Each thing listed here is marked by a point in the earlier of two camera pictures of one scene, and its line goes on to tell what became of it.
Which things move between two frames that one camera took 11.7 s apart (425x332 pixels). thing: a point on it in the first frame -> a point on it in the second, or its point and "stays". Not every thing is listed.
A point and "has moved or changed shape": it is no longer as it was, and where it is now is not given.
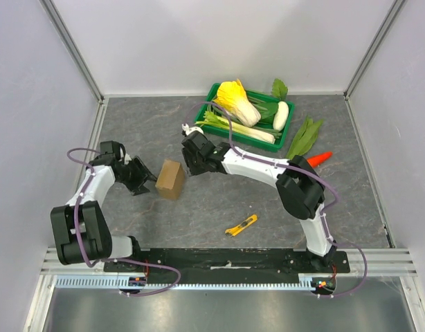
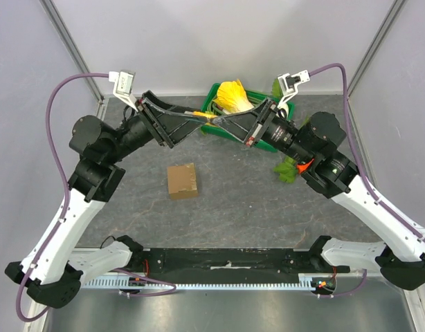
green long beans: x=210 y=107 stays
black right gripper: x=190 y=160 -> x=261 y=122
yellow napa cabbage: x=231 y=95 stays
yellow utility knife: x=237 y=229 -> x=201 y=113
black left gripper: x=142 y=173 -> x=168 y=128
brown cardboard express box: x=171 y=182 has moved or changed shape
